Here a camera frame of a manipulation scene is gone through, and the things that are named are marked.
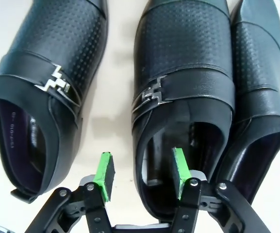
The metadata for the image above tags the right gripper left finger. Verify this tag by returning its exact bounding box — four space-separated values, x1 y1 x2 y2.
24 151 117 233

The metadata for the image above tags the black leather buckle loafer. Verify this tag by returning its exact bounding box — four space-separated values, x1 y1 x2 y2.
0 0 109 204
212 0 280 207
131 0 236 219

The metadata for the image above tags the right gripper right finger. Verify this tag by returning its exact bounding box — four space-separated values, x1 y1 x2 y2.
171 146 269 233

